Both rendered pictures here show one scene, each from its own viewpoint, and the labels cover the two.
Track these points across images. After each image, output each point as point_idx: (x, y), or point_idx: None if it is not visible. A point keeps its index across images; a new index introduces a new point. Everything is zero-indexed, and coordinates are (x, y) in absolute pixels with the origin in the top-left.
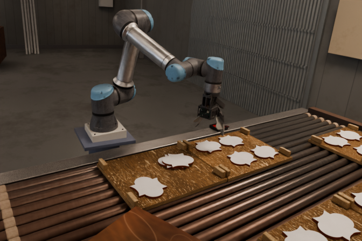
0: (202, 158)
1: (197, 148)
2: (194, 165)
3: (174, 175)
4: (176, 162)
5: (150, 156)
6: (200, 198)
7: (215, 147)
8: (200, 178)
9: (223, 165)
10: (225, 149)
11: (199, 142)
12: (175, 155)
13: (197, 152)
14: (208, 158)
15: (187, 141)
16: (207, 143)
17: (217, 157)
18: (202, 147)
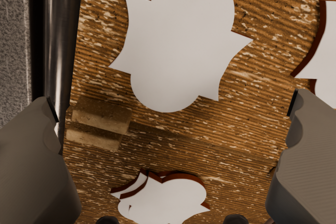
0: (205, 137)
1: (153, 107)
2: (208, 179)
3: (193, 222)
4: (174, 214)
5: (87, 205)
6: (269, 223)
7: (212, 40)
8: (251, 205)
9: None
10: (266, 1)
11: (106, 30)
12: (143, 195)
13: (167, 116)
14: (225, 128)
15: (99, 123)
16: (159, 38)
17: (253, 102)
18: (164, 83)
